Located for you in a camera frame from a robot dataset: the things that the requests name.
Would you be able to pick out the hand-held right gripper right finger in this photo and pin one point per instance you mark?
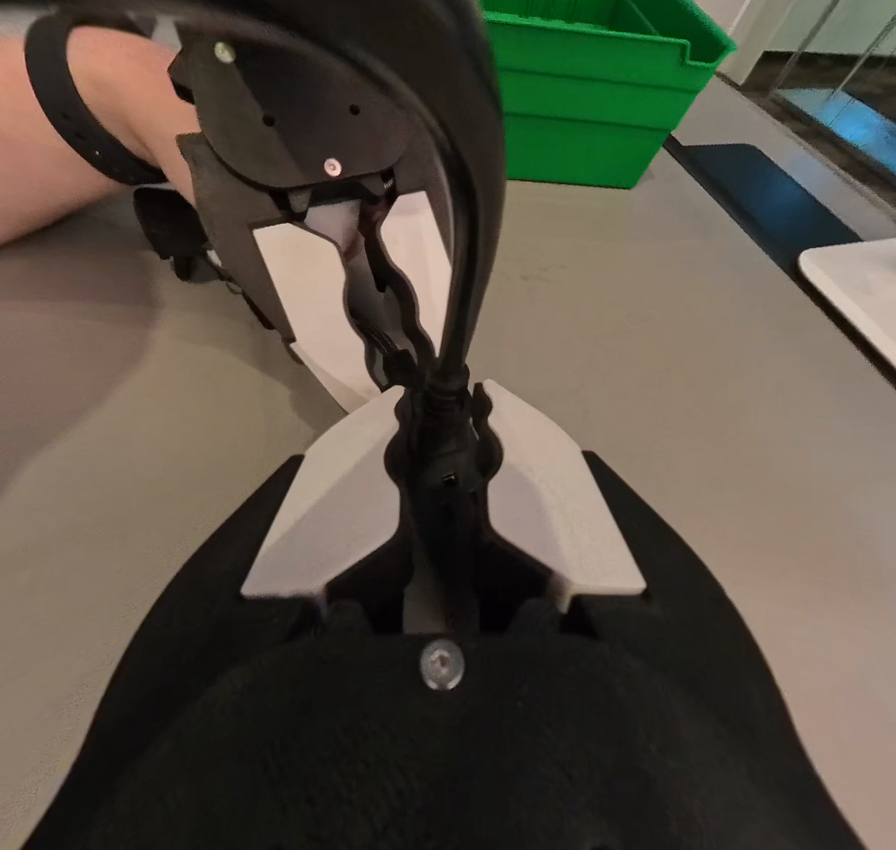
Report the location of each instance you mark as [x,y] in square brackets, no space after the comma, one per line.
[553,507]

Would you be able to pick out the black wristband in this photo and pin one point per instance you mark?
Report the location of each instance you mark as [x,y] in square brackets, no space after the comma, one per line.
[77,133]

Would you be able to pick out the person's left forearm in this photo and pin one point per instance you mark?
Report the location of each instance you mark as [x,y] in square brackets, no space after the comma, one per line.
[35,164]

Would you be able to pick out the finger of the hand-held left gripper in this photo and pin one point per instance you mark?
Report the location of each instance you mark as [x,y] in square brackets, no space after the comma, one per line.
[416,241]
[308,297]

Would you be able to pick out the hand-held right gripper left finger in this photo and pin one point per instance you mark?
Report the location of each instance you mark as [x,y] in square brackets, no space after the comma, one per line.
[329,514]

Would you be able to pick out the white document stand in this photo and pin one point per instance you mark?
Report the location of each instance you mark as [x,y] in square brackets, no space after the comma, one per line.
[861,283]

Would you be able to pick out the person's left hand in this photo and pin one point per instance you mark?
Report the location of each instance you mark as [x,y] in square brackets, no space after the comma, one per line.
[133,101]

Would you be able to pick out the black power strip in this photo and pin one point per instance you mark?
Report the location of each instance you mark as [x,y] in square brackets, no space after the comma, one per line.
[455,528]

